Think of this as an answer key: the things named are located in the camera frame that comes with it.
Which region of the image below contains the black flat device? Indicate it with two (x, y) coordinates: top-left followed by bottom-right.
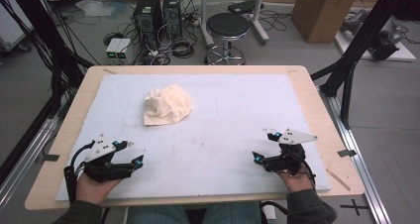
(227, 0), (265, 16)

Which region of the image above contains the black frame strut with cables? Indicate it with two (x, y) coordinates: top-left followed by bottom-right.
(0, 0), (97, 117)

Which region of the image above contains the person's right hand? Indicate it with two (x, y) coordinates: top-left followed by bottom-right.
(276, 168), (315, 194)

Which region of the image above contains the coiled black cable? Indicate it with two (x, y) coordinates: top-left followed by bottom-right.
(171, 39), (196, 59)

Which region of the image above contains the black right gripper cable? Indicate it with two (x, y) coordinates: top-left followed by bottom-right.
(290, 151), (317, 190)

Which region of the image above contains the person's leg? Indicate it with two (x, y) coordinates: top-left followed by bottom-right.
(201, 202), (263, 224)
(127, 204), (191, 224)

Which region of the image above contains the white power supply box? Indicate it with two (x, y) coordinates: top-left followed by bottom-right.
(116, 38), (133, 59)
(105, 38), (123, 60)

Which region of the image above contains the slim black computer tower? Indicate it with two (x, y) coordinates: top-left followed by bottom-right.
(161, 0), (183, 39)

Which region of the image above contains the person's right leg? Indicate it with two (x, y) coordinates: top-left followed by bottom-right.
(201, 202), (263, 224)

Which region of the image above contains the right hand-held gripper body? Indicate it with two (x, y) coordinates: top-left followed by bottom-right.
(262, 128), (319, 177)

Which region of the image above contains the white panel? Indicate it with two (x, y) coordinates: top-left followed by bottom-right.
(0, 0), (34, 52)

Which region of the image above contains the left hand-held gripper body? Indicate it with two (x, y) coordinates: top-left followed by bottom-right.
(82, 133), (137, 182)

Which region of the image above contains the thin wooden stick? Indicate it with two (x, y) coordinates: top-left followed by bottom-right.
(326, 168), (352, 192)

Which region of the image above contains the white metal stand leg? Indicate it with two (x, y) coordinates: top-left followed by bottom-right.
(199, 0), (216, 48)
(252, 0), (270, 46)

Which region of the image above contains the large black computer tower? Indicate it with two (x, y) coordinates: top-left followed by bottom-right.
(133, 0), (163, 50)

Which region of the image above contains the black round stool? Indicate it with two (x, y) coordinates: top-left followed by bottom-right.
(203, 12), (251, 65)

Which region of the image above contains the person's left leg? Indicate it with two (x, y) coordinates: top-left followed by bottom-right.
(127, 204), (191, 224)

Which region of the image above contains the person's left hand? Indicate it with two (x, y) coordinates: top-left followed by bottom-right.
(75, 173), (124, 207)

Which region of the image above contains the cardboard box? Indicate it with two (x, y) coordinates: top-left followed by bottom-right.
(290, 0), (363, 45)

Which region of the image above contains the black cable under table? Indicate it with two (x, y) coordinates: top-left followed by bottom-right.
(260, 200), (289, 224)

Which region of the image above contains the grey and black robot device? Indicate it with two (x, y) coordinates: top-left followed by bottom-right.
(340, 8), (405, 61)

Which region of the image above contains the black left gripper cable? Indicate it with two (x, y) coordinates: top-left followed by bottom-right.
(63, 140), (97, 205)

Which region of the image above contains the aluminium rail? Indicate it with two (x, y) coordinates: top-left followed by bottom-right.
(0, 118), (61, 212)
(318, 86), (392, 224)

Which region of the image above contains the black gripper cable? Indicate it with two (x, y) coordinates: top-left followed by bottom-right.
(63, 140), (97, 205)
(290, 151), (317, 190)

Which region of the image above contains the cream cloth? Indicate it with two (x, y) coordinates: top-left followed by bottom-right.
(143, 83), (193, 127)

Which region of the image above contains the clear plastic bag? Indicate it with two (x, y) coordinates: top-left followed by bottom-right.
(74, 0), (128, 19)

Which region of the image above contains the white board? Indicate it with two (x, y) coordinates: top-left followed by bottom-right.
(334, 15), (417, 62)

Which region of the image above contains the black tape cross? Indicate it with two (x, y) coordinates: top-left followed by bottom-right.
(340, 198), (369, 217)

